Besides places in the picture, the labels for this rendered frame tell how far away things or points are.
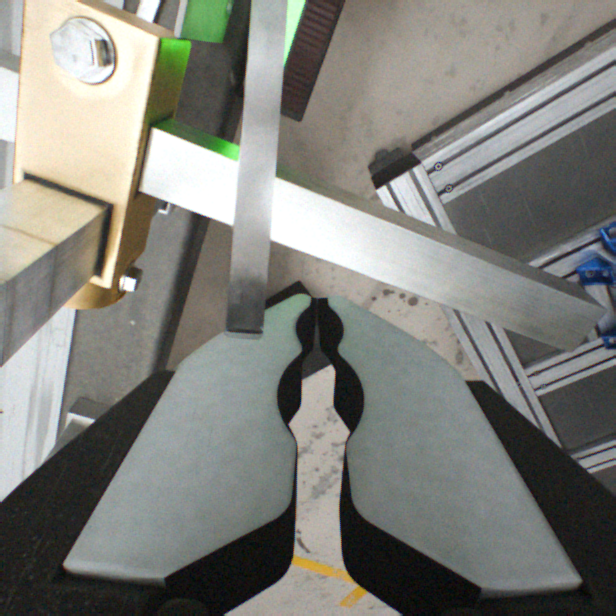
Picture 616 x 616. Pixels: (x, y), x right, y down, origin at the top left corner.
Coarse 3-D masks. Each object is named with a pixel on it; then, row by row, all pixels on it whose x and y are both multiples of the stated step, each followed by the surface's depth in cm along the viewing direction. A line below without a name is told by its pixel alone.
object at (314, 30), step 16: (320, 0) 26; (336, 0) 26; (304, 16) 27; (320, 16) 27; (304, 32) 27; (320, 32) 27; (304, 48) 28; (320, 48) 27; (288, 64) 28; (304, 64) 28; (288, 80) 28; (304, 80) 28; (288, 96) 29; (304, 96) 29
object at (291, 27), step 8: (296, 0) 26; (304, 0) 26; (288, 8) 26; (296, 8) 26; (288, 16) 27; (296, 16) 27; (288, 24) 27; (296, 24) 27; (288, 32) 27; (288, 40) 27; (288, 48) 28
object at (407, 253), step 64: (0, 64) 18; (0, 128) 19; (192, 128) 22; (192, 192) 20; (320, 192) 21; (320, 256) 22; (384, 256) 22; (448, 256) 22; (512, 320) 24; (576, 320) 23
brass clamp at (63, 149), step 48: (48, 0) 16; (96, 0) 19; (48, 48) 17; (144, 48) 17; (48, 96) 18; (96, 96) 18; (144, 96) 18; (48, 144) 18; (96, 144) 18; (144, 144) 19; (96, 192) 19; (144, 240) 25; (96, 288) 22
